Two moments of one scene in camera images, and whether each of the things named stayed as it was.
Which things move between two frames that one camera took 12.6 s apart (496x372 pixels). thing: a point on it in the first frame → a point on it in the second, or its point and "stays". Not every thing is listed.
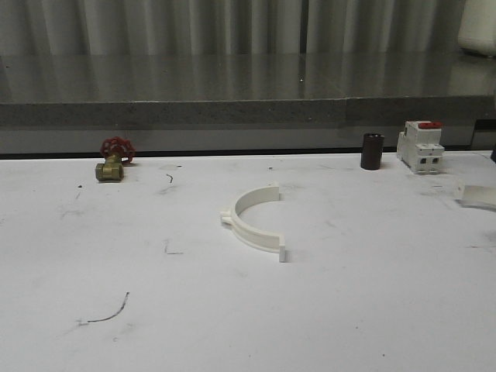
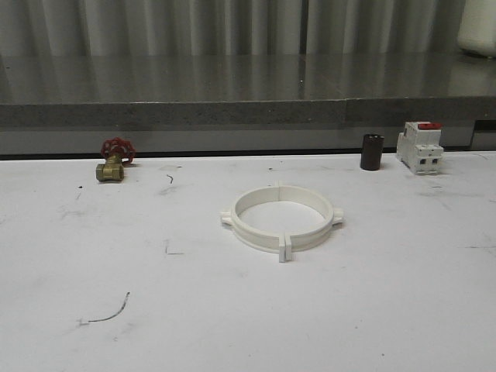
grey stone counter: [67, 105] stays
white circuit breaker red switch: [418, 146] stays
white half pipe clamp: [255, 238] stays
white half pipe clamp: [475, 196] → [288, 242]
